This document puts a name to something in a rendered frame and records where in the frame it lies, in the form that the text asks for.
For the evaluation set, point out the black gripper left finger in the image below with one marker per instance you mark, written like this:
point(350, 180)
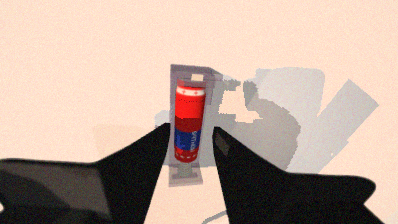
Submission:
point(118, 187)

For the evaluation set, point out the red and blue battery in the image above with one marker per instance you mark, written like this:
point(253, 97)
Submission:
point(189, 109)

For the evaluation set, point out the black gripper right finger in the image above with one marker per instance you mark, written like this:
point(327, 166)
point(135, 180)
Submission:
point(255, 191)

